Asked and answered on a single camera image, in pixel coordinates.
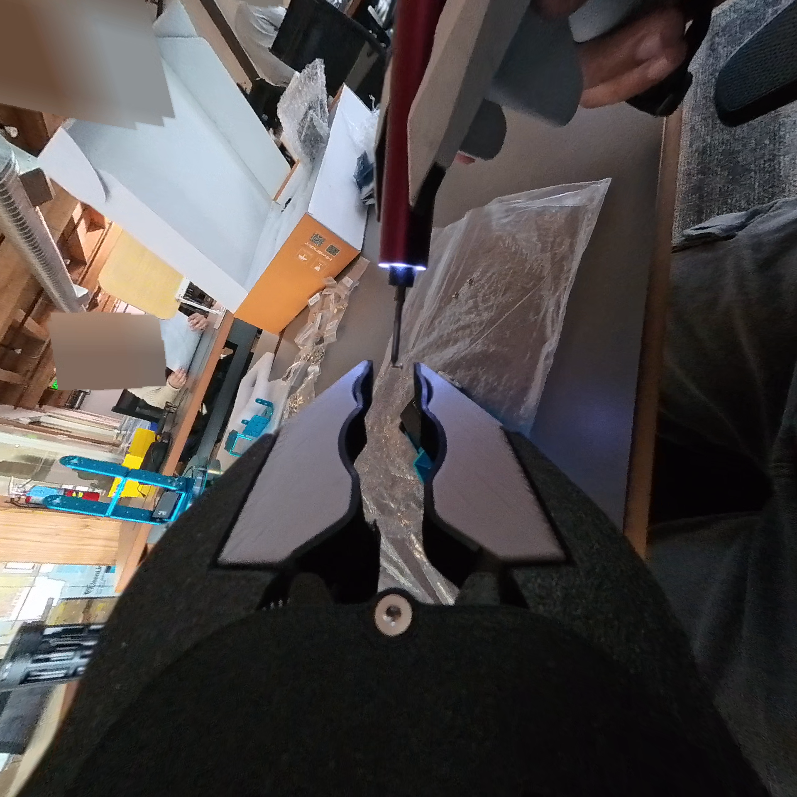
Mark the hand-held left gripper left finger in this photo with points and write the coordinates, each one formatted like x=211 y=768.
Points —
x=292 y=492

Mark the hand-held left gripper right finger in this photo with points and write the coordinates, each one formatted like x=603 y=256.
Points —
x=485 y=485

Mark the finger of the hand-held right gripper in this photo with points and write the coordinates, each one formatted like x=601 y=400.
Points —
x=381 y=162
x=448 y=87

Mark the red electric screwdriver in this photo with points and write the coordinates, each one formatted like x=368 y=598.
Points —
x=398 y=155

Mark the blue metal servo bracket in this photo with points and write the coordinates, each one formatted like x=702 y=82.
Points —
x=423 y=464

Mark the another person's forearm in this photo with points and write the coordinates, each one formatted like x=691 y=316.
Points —
x=152 y=395

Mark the blue toy robot arm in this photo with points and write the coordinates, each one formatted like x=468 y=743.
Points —
x=124 y=492

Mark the grey desk with wooden edge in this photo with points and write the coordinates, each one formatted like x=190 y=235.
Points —
x=591 y=373

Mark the person's right hand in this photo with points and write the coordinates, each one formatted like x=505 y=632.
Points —
x=635 y=62

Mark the blue parts packets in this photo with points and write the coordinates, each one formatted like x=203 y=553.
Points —
x=364 y=174

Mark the bubble wrap bag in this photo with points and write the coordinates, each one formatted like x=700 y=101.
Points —
x=305 y=106

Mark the white plastic bag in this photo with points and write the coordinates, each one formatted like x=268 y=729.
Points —
x=261 y=380

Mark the orange and white box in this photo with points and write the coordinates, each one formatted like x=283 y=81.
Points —
x=311 y=255

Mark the black monitor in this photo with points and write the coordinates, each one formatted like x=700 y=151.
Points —
x=324 y=31

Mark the black pouch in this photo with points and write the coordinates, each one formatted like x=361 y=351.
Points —
x=159 y=449

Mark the yellow storage bins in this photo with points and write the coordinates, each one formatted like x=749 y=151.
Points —
x=140 y=445

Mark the pile of small screw bags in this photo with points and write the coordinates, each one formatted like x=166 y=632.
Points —
x=324 y=317

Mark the clear plastic bag with board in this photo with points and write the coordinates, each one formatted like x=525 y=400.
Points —
x=510 y=280

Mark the dark blue office chair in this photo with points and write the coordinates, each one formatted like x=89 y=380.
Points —
x=747 y=87

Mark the person's grey trousers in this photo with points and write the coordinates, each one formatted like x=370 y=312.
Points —
x=728 y=405

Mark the stack of cardboard boxes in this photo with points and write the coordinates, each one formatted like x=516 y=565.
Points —
x=50 y=591

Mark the pale wooden table top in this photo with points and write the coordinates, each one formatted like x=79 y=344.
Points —
x=137 y=280

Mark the black ribbed device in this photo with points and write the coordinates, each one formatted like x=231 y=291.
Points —
x=43 y=654

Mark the small blue metal bracket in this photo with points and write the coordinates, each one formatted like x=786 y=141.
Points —
x=249 y=429

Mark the silver ventilation duct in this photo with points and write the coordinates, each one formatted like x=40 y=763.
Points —
x=31 y=230

